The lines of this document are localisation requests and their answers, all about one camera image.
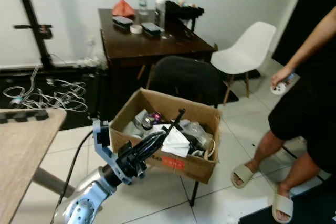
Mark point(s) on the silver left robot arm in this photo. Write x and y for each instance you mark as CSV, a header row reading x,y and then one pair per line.
x,y
88,202

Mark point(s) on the person's right leg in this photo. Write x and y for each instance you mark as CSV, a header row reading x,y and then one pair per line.
x,y
268,150

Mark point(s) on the black metal pole stand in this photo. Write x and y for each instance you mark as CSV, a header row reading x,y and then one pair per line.
x,y
34,22

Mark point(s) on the beige right slipper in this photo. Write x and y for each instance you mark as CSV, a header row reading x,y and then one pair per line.
x,y
241,176

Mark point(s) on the purple shiny wrapper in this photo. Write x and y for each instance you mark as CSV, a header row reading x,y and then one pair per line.
x,y
156,118

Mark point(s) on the crushed clear plastic bottle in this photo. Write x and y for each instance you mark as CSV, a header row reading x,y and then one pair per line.
x,y
143,120

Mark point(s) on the brown cardboard box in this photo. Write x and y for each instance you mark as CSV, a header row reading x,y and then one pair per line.
x,y
189,165

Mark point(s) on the light wooden table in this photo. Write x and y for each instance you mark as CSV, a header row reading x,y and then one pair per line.
x,y
26,156

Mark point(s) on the black tray with small items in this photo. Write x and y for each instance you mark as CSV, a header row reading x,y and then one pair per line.
x,y
185,10

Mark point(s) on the person's left leg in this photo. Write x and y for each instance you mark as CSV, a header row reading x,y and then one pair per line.
x,y
299,174

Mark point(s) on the white handheld controller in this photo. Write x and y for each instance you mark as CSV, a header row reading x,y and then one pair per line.
x,y
286,84

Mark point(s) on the person's right forearm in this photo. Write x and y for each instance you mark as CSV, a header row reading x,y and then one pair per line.
x,y
312,43

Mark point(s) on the clear plastic packaging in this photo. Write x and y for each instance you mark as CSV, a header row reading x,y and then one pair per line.
x,y
197,134

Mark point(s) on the black shorts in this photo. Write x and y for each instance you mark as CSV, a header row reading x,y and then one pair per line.
x,y
310,119

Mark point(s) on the black slotted holder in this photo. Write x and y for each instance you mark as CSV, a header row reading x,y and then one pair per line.
x,y
26,116

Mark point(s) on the person's leg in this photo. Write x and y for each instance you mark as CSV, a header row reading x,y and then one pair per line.
x,y
268,150
299,174

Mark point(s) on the white crumpled paper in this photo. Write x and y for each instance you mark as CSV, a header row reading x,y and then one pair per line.
x,y
178,142

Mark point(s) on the black chair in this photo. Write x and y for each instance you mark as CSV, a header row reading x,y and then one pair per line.
x,y
184,74

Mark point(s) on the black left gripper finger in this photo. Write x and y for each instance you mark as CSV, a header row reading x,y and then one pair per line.
x,y
158,145
157,136

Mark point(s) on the person's right hand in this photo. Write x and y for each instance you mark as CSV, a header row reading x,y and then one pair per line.
x,y
281,75

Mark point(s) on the beige left slipper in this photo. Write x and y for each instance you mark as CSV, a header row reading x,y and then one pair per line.
x,y
282,208

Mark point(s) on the dark brown wooden table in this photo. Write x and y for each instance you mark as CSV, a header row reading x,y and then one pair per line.
x,y
157,48

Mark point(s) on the white capped bottle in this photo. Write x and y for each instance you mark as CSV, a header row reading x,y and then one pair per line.
x,y
160,13

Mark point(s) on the orange plastic bag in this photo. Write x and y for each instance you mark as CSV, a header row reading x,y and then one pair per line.
x,y
123,9

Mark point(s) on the white plastic chair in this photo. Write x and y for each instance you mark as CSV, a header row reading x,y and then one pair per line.
x,y
247,51

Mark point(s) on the flat black case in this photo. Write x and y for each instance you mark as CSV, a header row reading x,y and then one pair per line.
x,y
153,29
122,22

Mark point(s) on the beige slipper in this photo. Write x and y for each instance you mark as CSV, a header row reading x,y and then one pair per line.
x,y
282,208
241,176

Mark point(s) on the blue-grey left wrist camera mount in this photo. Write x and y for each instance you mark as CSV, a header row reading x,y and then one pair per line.
x,y
101,136

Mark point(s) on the black floor mat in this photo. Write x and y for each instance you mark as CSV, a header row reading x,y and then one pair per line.
x,y
304,216

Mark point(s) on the white tape roll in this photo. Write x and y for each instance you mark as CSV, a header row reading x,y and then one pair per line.
x,y
136,29

